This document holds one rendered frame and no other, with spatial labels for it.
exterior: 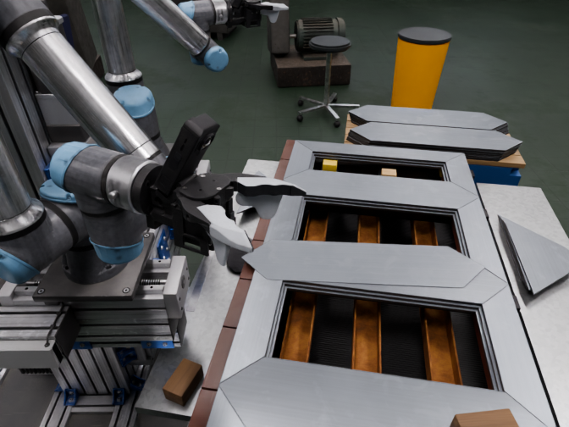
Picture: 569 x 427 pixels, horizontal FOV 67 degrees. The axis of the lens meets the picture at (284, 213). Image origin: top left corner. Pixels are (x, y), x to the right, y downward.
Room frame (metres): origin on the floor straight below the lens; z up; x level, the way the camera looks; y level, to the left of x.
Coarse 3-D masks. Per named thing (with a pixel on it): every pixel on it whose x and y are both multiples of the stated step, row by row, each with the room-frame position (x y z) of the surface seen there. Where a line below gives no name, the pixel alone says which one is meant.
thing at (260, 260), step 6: (264, 246) 1.03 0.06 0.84; (270, 246) 1.03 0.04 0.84; (252, 252) 1.00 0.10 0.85; (258, 252) 1.00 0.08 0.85; (264, 252) 1.00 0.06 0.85; (270, 252) 1.00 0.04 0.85; (252, 258) 0.97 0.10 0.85; (258, 258) 0.97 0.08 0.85; (264, 258) 0.97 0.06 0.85; (252, 264) 0.95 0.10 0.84; (258, 264) 0.95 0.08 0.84; (264, 264) 0.95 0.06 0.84; (258, 270) 0.92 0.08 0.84; (264, 270) 0.92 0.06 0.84; (264, 276) 0.90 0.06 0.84
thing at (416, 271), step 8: (400, 248) 1.02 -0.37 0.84; (408, 248) 1.02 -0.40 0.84; (416, 248) 1.02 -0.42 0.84; (400, 256) 0.98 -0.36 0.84; (408, 256) 0.98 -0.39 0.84; (416, 256) 0.98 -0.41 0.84; (424, 256) 0.98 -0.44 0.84; (408, 264) 0.95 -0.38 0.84; (416, 264) 0.95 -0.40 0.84; (424, 264) 0.95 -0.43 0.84; (408, 272) 0.91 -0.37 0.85; (416, 272) 0.91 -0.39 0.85; (424, 272) 0.91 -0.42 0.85; (408, 280) 0.88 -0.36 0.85; (416, 280) 0.88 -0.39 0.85; (424, 280) 0.88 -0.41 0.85; (432, 280) 0.88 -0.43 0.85
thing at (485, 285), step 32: (352, 160) 1.61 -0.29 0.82; (384, 160) 1.60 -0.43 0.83; (416, 160) 1.58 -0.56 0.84; (288, 288) 0.87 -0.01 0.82; (320, 288) 0.86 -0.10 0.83; (352, 288) 0.85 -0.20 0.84; (384, 288) 0.85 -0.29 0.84; (416, 288) 0.85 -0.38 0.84; (448, 288) 0.85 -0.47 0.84; (480, 288) 0.85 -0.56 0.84; (480, 320) 0.75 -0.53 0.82
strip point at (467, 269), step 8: (448, 248) 1.02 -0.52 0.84; (456, 256) 0.98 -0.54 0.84; (464, 256) 0.98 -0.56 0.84; (456, 264) 0.95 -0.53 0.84; (464, 264) 0.95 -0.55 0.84; (472, 264) 0.95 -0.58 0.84; (480, 264) 0.95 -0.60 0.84; (464, 272) 0.91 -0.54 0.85; (472, 272) 0.91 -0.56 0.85; (464, 280) 0.88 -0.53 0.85
